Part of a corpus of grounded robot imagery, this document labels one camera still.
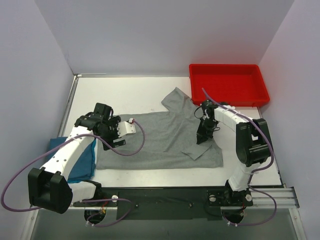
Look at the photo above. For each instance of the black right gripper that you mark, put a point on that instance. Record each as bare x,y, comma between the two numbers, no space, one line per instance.
205,127

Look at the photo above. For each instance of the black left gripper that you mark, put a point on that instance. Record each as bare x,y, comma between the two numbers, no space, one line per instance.
111,135

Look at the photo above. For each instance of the aluminium front rail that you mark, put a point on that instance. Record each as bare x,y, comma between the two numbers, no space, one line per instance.
275,197

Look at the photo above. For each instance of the folded blue t shirt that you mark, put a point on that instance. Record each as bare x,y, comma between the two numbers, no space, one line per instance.
84,168

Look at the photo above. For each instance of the grey t shirt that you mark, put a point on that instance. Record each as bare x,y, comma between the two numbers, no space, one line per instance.
164,140

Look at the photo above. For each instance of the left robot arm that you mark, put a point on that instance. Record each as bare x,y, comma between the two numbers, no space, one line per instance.
48,186

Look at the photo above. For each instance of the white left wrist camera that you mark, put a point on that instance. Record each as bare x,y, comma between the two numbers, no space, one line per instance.
126,128

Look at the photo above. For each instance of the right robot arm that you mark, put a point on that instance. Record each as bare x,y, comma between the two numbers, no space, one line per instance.
253,147

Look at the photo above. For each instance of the red plastic bin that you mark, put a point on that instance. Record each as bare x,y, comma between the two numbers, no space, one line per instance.
239,85

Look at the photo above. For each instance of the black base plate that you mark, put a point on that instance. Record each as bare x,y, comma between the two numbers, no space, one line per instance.
126,210

